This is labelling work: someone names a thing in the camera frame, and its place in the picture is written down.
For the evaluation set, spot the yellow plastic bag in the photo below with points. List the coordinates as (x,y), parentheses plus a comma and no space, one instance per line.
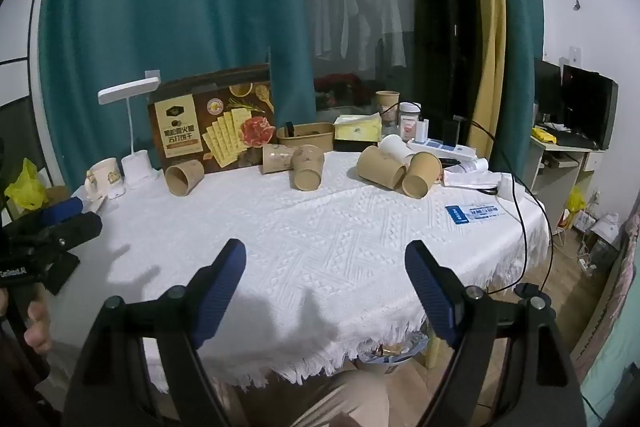
(25,187)
(576,199)

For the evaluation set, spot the brown paper bowl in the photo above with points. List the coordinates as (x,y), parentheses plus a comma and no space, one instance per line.
(305,138)

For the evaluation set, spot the white desk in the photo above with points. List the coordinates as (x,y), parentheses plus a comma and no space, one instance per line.
(555,167)

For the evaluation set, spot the blue and white card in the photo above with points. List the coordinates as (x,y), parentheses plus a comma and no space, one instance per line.
(472,213)

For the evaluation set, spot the yellow curtain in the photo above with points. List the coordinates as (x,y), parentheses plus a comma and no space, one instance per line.
(487,32)

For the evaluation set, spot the black box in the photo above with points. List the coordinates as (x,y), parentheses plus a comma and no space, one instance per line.
(452,133)

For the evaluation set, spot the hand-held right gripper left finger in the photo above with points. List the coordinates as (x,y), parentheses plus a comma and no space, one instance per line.
(226,287)

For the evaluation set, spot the white textured tablecloth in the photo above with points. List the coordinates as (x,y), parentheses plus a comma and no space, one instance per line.
(300,247)

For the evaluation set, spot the crumpled white paper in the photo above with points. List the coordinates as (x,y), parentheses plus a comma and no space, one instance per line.
(470,181)

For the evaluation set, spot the brown cracker box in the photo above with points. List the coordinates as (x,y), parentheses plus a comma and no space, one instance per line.
(220,127)

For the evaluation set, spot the yellow tissue box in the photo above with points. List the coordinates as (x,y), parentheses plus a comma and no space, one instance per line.
(357,132)

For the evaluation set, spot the person's leg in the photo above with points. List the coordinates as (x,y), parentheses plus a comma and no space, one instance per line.
(330,399)

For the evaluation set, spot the white paper cup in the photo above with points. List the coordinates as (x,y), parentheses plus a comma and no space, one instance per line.
(395,149)

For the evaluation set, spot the person's left hand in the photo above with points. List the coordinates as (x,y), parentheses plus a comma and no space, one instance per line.
(37,329)

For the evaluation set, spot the white desk lamp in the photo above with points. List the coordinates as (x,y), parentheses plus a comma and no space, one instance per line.
(140,169)

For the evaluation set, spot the yellow packet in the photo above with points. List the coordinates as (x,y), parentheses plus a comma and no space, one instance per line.
(544,135)

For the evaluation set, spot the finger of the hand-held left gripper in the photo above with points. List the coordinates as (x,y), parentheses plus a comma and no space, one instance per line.
(62,209)
(75,228)

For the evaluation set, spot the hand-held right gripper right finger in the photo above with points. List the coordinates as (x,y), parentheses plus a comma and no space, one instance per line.
(429,292)

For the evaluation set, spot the white power strip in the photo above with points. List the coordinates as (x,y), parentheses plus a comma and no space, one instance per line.
(445,149)

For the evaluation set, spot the black monitor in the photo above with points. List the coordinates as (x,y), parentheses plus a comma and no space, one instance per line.
(547,89)
(590,107)

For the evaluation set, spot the white tube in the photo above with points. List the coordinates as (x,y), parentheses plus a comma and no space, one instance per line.
(472,166)

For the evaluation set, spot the small white bottle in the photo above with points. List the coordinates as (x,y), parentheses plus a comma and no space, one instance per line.
(424,132)

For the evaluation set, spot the pink cloth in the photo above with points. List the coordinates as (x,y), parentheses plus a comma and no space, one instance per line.
(617,277)

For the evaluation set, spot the printed brown paper cup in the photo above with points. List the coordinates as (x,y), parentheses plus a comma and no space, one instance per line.
(277,158)

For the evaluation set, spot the glass jar with white lid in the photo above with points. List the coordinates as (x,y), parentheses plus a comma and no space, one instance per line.
(409,122)

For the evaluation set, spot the trash bin with wrappers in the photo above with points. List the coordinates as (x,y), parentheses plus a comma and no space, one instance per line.
(392,349)

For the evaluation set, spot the white printed mug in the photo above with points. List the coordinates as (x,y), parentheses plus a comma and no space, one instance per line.
(105,177)

